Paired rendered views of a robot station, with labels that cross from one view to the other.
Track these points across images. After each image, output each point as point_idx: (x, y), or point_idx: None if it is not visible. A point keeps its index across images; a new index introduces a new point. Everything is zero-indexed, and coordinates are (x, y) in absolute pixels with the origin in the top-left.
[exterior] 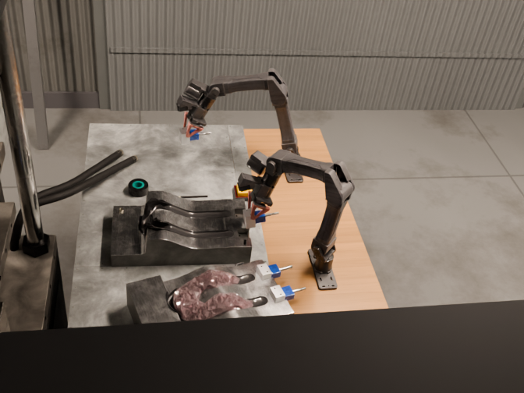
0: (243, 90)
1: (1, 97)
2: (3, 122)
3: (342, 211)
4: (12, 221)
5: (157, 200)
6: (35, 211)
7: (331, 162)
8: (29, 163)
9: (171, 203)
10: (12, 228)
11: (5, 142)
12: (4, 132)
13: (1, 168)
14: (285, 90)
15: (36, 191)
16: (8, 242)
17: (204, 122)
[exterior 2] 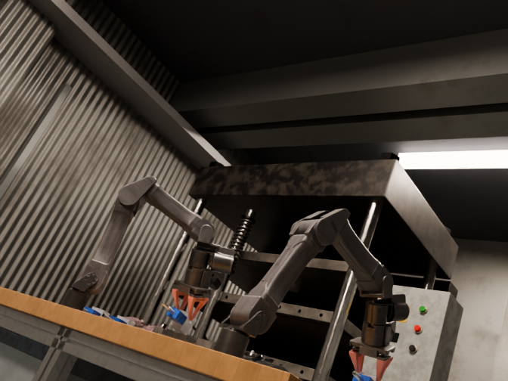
0: (344, 259)
1: (412, 341)
2: (400, 360)
3: (109, 220)
4: (305, 372)
5: (268, 360)
6: (311, 379)
7: (159, 185)
8: (328, 329)
9: (259, 361)
10: (301, 374)
11: (388, 376)
12: (394, 368)
13: (321, 318)
14: (308, 221)
15: (320, 360)
16: (288, 370)
17: (355, 341)
